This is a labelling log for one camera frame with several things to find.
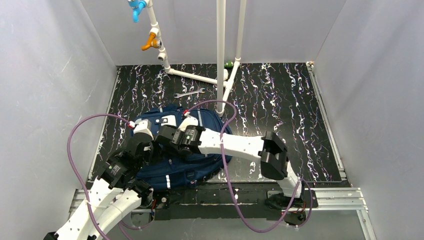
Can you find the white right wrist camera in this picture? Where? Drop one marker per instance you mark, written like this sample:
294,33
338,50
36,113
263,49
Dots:
188,120

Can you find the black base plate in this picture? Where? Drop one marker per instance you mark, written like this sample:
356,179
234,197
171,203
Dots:
256,200

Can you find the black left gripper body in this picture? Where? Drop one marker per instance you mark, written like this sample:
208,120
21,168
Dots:
145,147

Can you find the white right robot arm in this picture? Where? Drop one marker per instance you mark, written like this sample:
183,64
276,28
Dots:
268,150

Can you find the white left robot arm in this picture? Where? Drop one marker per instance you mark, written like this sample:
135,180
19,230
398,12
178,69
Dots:
114,193

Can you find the silver wrench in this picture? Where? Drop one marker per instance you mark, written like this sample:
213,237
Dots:
198,91

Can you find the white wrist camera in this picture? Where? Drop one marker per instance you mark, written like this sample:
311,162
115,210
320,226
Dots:
188,120
141,128

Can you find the green tap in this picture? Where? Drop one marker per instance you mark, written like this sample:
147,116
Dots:
229,65

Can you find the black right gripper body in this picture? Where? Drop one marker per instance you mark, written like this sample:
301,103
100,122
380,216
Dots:
166,134

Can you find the white PVC pipe frame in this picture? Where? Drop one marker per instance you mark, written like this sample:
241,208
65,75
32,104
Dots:
224,80

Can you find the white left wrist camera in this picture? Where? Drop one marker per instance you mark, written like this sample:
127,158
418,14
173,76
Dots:
141,128

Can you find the navy blue student backpack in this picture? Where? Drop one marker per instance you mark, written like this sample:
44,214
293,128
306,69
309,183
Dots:
174,171

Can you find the aluminium frame rail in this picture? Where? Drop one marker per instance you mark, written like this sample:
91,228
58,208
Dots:
278,97

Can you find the orange tap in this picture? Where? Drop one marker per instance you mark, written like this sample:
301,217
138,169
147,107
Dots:
152,42

